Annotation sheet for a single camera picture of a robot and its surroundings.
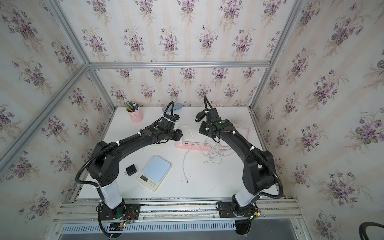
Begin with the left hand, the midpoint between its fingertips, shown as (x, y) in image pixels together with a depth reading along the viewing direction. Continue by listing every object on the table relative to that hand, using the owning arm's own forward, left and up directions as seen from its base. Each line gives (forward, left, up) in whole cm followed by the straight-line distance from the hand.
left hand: (180, 134), depth 91 cm
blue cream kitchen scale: (-21, +15, -9) cm, 27 cm away
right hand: (0, -14, +5) cm, 15 cm away
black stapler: (+22, -14, -7) cm, 26 cm away
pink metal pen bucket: (+18, +32, -4) cm, 37 cm away
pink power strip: (-4, -8, -8) cm, 12 cm away
